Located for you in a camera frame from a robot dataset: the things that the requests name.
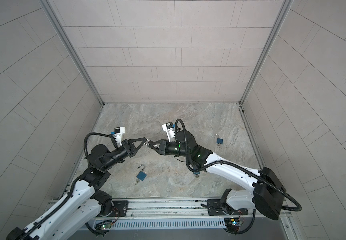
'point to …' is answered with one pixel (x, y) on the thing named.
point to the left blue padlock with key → (141, 175)
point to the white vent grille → (175, 222)
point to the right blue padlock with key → (196, 174)
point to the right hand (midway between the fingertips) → (150, 149)
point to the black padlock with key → (146, 142)
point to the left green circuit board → (106, 226)
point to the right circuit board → (232, 221)
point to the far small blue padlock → (219, 141)
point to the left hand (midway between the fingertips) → (148, 142)
